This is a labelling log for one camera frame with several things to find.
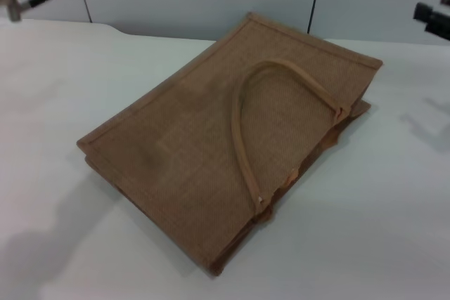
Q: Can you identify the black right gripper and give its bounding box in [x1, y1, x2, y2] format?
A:
[413, 2, 450, 41]

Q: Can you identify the brown jute tote bag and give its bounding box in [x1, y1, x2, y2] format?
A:
[76, 11, 384, 278]

